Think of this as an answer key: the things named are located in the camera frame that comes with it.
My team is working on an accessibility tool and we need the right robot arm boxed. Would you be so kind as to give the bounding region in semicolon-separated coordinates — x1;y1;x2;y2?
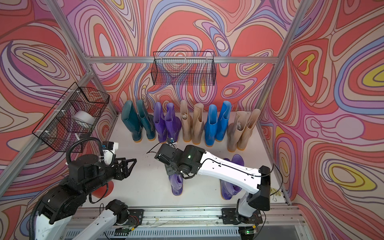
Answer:
155;143;272;223

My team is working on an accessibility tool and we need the blue boot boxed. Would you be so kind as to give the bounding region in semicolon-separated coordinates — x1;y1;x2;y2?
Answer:
205;104;218;147
215;101;232;142

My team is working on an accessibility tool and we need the teal boot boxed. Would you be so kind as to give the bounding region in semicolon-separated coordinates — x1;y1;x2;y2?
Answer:
136;100;156;141
121;100;143;143

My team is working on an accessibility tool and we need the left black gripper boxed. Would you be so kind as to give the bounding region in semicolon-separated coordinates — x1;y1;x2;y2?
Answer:
82;156;138;197

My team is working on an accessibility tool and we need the black wire basket back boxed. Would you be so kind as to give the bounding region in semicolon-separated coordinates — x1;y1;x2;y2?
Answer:
151;50;217;86

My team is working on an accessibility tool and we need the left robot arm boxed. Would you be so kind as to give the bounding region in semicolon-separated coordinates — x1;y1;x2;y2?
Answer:
28;154;137;240

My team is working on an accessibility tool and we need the red cup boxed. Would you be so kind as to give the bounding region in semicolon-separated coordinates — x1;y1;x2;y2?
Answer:
92;181;114;199

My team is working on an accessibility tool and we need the black wire basket left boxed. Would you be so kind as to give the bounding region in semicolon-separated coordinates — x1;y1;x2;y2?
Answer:
32;83;110;152

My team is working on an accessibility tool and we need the white tape roll in basket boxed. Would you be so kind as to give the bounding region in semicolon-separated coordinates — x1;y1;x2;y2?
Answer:
72;111;95;128

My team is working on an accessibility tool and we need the beige boot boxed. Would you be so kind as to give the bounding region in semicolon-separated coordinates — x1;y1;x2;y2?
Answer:
237;109;261;151
192;103;204;145
227;111;248;152
180;100;192;142

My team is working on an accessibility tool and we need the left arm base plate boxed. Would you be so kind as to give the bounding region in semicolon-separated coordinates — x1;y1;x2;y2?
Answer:
116;209;144;227

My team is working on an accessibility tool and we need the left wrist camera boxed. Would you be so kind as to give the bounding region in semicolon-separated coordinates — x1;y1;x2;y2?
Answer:
67;140;119;185

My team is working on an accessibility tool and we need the dark purple boot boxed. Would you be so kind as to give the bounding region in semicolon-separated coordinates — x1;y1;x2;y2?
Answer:
154;102;168;143
165;103;182;142

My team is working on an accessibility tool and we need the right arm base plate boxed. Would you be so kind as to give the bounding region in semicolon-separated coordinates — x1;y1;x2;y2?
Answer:
219;208;263;226

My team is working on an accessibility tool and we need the yellow binder clip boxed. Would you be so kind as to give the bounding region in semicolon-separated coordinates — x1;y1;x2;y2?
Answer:
270;188;283;203

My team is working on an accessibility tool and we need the black wire basket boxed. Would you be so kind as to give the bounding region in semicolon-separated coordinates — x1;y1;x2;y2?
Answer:
151;50;217;86
32;83;110;152

